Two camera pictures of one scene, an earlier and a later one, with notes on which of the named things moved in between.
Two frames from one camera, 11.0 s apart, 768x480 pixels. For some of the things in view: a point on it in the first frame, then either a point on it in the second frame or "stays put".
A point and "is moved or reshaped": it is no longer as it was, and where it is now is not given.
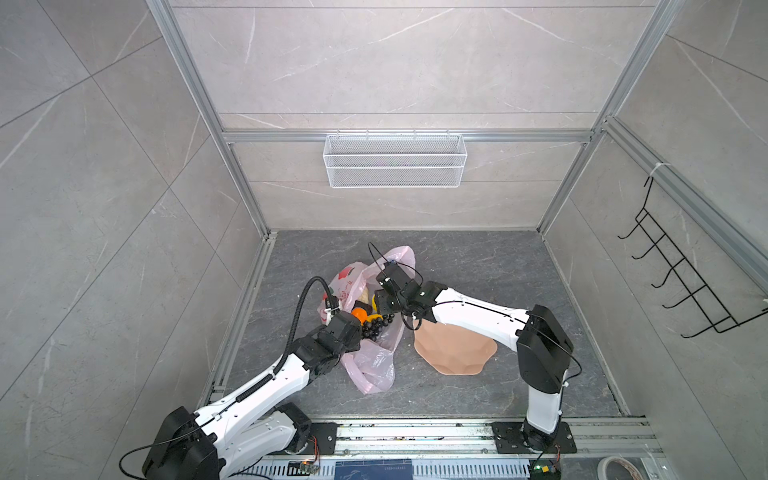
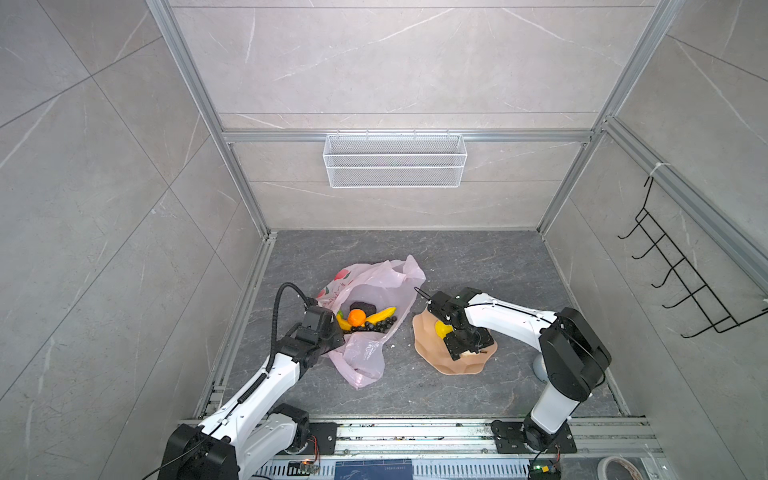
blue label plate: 396,469 stays put
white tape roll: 601,470 stays put
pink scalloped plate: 451,350 stays put
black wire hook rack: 693,282 stays put
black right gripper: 380,296 -> 481,340
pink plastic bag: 371,366 is moved or reshaped
